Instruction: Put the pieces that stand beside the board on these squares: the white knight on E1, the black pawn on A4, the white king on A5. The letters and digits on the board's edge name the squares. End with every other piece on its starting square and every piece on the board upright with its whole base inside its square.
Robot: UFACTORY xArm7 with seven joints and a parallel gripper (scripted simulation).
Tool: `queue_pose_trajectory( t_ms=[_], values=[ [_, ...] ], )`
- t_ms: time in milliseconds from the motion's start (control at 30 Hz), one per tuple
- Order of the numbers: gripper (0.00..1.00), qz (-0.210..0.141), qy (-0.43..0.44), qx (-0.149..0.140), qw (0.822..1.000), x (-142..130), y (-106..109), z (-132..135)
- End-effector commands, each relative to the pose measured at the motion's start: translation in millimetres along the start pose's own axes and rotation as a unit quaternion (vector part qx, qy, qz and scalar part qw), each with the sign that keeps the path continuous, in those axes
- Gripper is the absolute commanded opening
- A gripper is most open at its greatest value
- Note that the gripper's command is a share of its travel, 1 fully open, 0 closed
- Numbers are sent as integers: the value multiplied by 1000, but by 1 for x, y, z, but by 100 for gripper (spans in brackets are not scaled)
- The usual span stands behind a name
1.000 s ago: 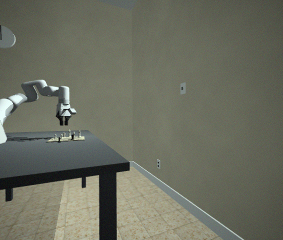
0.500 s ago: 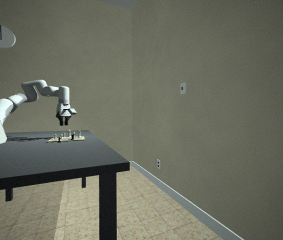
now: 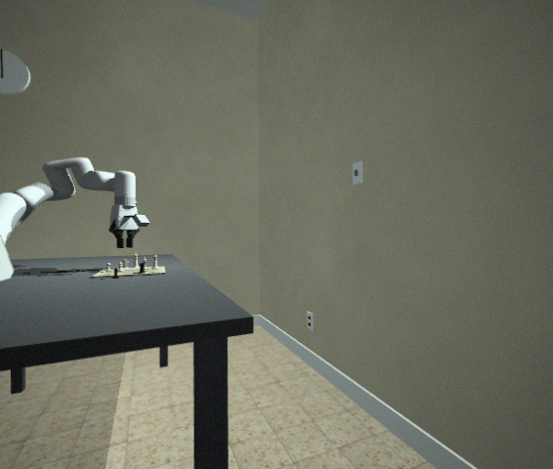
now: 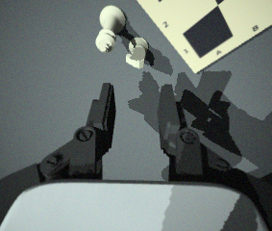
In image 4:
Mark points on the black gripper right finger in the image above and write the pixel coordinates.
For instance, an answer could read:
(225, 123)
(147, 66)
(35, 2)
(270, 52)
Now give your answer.
(190, 160)

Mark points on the chessboard with chess pieces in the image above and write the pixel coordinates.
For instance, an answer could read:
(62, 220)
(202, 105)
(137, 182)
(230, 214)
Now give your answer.
(202, 31)

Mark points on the white chess king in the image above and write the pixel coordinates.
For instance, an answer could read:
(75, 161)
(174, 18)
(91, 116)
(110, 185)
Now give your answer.
(113, 20)

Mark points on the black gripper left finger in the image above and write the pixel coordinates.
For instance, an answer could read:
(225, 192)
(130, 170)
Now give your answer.
(82, 156)

